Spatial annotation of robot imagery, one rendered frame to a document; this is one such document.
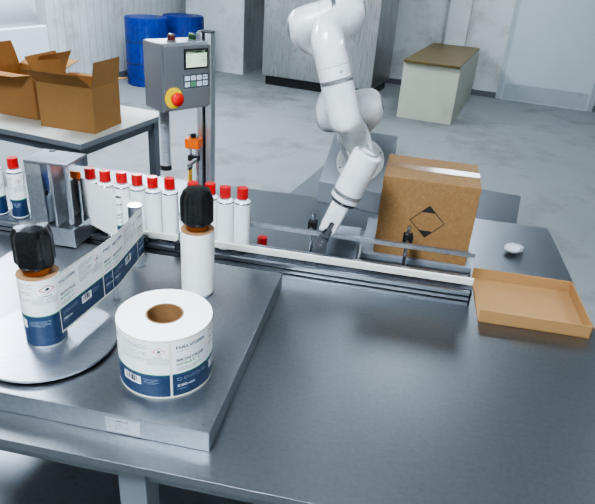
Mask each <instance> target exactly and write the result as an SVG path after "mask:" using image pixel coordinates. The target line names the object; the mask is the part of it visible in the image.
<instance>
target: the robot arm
mask: <svg viewBox="0 0 595 504"><path fill-rule="evenodd" d="M366 14H367V13H366V6H365V2H364V0H320V1H317V2H313V3H310V4H307V5H304V6H301V7H298V8H296V9H294V10H293V11H292V12H291V13H290V15H289V16H288V19H287V33H288V36H289V38H290V40H291V42H292V43H293V44H294V45H295V46H296V47H297V48H298V49H299V50H301V51H302V52H304V53H306V54H308V55H310V56H312V57H314V60H315V64H316V69H317V73H318V77H319V82H320V86H321V90H322V91H321V93H320V95H319V98H318V100H317V104H316V109H315V118H316V123H317V126H318V127H319V128H320V129H321V130H322V131H324V132H328V133H333V132H337V139H338V142H339V145H340V148H341V150H340V152H339V154H338V156H337V162H336V163H337V168H338V171H339V173H340V174H341V175H340V177H339V179H338V181H337V182H336V184H335V186H334V188H333V190H332V196H331V198H332V200H333V201H332V202H331V204H330V206H329V208H328V210H327V212H326V214H325V216H324V217H323V219H322V222H321V224H320V227H319V230H321V231H322V232H321V234H319V236H318V238H317V240H316V242H315V244H314V247H316V248H318V249H320V250H322V251H323V250H324V248H325V246H326V244H327V243H328V241H329V238H330V236H334V234H335V233H336V231H337V229H338V228H339V226H340V224H341V223H342V221H343V219H344V217H345V215H346V214H347V212H348V210H349V209H353V208H354V207H355V206H357V205H358V203H359V201H360V199H361V197H362V196H363V194H364V192H365V190H366V188H367V186H368V185H369V183H370V181H371V180H372V179H373V178H375V177H376V176H377V175H378V174H379V173H380V172H381V170H382V168H383V166H384V153H383V151H382V149H381V148H380V146H379V145H378V144H376V143H375V142H373V141H372V140H371V135H370V133H371V132H372V131H373V130H374V129H375V127H376V126H377V125H378V124H379V122H380V121H381V119H382V117H383V114H384V101H383V98H382V95H381V94H380V93H379V92H378V91H377V90H375V89H373V88H363V89H358V90H356V89H355V84H354V80H353V65H352V60H351V56H350V53H349V50H348V49H347V47H346V41H348V40H349V39H350V38H352V37H353V36H354V35H356V34H357V33H358V32H359V31H360V29H361V28H362V27H363V25H364V23H365V20H366Z"/></svg>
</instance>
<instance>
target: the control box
mask: <svg viewBox="0 0 595 504"><path fill-rule="evenodd" d="M187 39H188V37H180V38H175V40H176V42H174V43H172V42H167V38H158V39H144V40H143V55H144V75H145V95H146V106H148V107H151V108H153V109H156V110H158V111H161V112H171V111H178V110H185V109H192V108H199V107H207V106H208V105H210V44H208V42H207V41H205V40H202V41H200V40H197V41H187ZM197 48H208V68H200V69H189V70H184V49H197ZM200 73H209V86H206V87H197V88H188V89H184V78H183V75H189V74H200ZM175 93H181V94H182V95H183V96H184V102H183V104H182V105H181V106H179V107H177V106H174V105H173V104H172V101H171V96H172V95H173V94H175Z"/></svg>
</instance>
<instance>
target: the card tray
mask: <svg viewBox="0 0 595 504"><path fill-rule="evenodd" d="M471 278H474V283H473V286H472V287H473V293H474V300H475V306H476V313H477V319H478V322H483V323H490V324H496V325H502V326H509V327H515V328H521V329H528V330H534V331H540V332H547V333H553V334H560V335H566V336H572V337H579V338H585V339H590V336H591V334H592V331H593V328H594V327H593V325H592V322H591V320H590V318H589V316H588V314H587V312H586V310H585V307H584V305H583V303H582V301H581V299H580V297H579V295H578V293H577V290H576V288H575V286H574V284H573V282H572V281H565V280H558V279H551V278H544V277H537V276H531V275H524V274H517V273H510V272H503V271H496V270H489V269H482V268H475V267H474V268H473V272H472V277H471Z"/></svg>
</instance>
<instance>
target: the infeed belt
mask: <svg viewBox="0 0 595 504"><path fill-rule="evenodd" d="M29 214H30V216H29V217H28V218H26V219H14V218H13V216H12V210H11V209H9V214H7V215H5V216H0V220H3V221H9V222H16V223H19V222H21V221H29V220H32V217H31V212H29ZM93 234H96V235H103V236H109V234H107V233H103V232H102V231H101V230H97V231H96V232H95V233H93ZM148 242H149V243H156V244H162V245H169V246H174V243H175V242H176V241H173V242H169V241H165V240H163V239H160V240H150V239H148ZM214 252H216V253H222V254H229V255H236V256H242V257H249V258H256V259H262V260H269V261H276V262H282V263H289V264H296V265H302V266H309V267H316V268H322V269H329V270H336V271H342V272H349V273H356V274H362V275H369V276H376V277H382V278H389V279H396V280H402V281H409V282H416V283H422V284H429V285H436V286H442V287H449V288H456V289H462V290H469V291H471V285H465V284H458V283H452V282H445V281H438V280H432V279H425V278H418V277H411V276H405V275H398V274H391V273H384V272H378V271H371V270H364V269H358V268H351V267H344V266H337V265H331V264H324V263H317V262H311V261H304V260H297V259H290V258H284V257H277V256H270V255H263V254H257V253H250V252H238V251H235V250H229V251H221V250H218V249H217V248H216V247H214Z"/></svg>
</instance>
